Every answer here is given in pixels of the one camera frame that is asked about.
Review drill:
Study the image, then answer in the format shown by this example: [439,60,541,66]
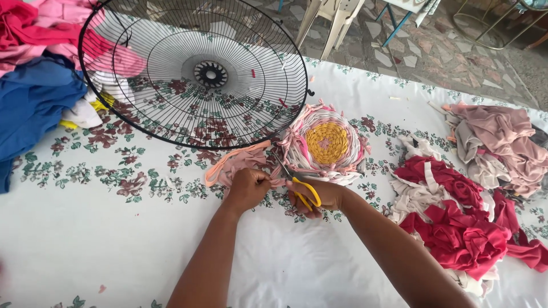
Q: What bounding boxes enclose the person's left hand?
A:
[223,168,275,212]

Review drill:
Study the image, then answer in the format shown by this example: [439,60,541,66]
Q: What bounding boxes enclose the person's right hand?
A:
[285,178,348,220]

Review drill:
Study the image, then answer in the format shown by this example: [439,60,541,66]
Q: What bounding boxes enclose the yellow handled scissors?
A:
[271,150,323,213]

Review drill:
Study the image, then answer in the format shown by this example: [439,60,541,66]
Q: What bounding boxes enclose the dusty pink fabric strip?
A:
[204,140,287,189]

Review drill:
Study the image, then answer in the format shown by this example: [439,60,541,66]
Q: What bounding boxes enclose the round woven rag mat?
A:
[277,99,372,187]

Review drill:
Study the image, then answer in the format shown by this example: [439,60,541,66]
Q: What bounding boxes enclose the heap of red white strips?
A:
[387,134,548,299]

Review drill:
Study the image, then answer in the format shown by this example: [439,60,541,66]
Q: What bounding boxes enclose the white floral tablecloth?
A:
[0,56,548,308]

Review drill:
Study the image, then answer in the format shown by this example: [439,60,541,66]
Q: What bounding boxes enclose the white plastic chair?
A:
[294,0,367,62]

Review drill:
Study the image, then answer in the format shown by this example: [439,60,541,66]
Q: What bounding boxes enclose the yellow fabric piece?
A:
[58,92,116,130]

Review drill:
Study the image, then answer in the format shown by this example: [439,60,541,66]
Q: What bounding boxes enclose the white fabric piece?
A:
[60,70,136,129]

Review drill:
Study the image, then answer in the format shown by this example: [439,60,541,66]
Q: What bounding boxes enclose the heap of dusty pink fabric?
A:
[441,102,548,200]

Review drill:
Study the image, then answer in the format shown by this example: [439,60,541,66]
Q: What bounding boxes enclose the blue fabric garment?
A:
[0,53,89,194]

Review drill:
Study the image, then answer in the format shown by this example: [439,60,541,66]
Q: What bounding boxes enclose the light pink fabric garment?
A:
[0,0,149,80]

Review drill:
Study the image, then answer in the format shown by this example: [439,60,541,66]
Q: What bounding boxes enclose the red fabric garment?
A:
[0,0,113,61]

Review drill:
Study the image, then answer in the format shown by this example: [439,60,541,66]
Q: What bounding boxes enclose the black wire fan grille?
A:
[77,0,316,151]

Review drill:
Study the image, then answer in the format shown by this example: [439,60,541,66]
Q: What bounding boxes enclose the blue metal frame table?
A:
[375,0,442,48]

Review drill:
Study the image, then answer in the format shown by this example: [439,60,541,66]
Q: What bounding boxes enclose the gold metal wire stand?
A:
[452,0,548,51]

